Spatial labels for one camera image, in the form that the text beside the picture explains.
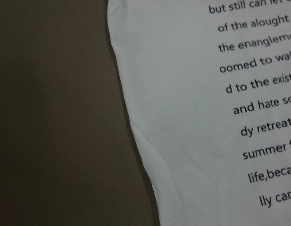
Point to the white long-sleeve printed shirt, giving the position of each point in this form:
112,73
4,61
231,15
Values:
207,85

